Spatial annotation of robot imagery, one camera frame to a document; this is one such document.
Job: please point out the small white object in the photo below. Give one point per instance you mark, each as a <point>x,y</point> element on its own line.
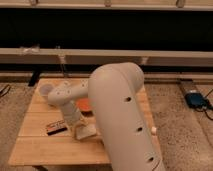
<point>153,130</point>

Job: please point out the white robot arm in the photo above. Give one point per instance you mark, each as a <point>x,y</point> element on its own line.
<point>111,90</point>

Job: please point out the orange plate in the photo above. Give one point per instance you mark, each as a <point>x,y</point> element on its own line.
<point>83,105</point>

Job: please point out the long metal rail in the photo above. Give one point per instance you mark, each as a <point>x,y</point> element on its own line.
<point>86,56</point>

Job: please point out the blue device on floor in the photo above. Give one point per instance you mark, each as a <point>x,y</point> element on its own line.
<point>195,100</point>

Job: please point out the black and red box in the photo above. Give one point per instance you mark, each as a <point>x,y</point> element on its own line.
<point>56,127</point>

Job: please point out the wooden table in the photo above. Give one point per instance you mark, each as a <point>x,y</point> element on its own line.
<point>33,147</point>

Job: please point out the white ceramic cup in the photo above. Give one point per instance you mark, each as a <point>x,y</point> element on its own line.
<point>44,90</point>

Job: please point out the white sponge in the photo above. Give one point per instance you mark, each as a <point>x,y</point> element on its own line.
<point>83,132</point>

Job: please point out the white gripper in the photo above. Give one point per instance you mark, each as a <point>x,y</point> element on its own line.
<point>72,115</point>

